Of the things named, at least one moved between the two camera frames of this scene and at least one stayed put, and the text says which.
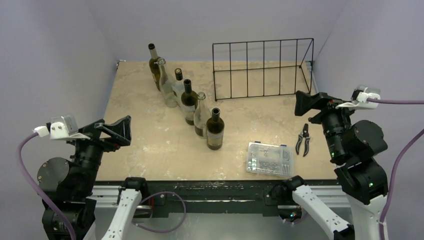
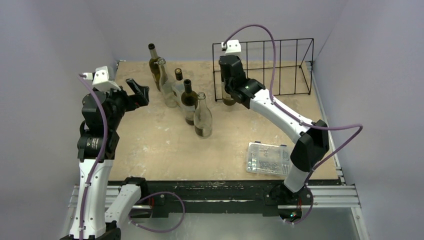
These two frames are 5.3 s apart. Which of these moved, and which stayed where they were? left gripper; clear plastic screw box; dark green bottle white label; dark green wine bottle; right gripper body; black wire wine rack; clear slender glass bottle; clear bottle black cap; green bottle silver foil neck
Moved: left gripper; right gripper body; dark green wine bottle
Stayed: clear bottle black cap; clear plastic screw box; black wire wine rack; clear slender glass bottle; dark green bottle white label; green bottle silver foil neck
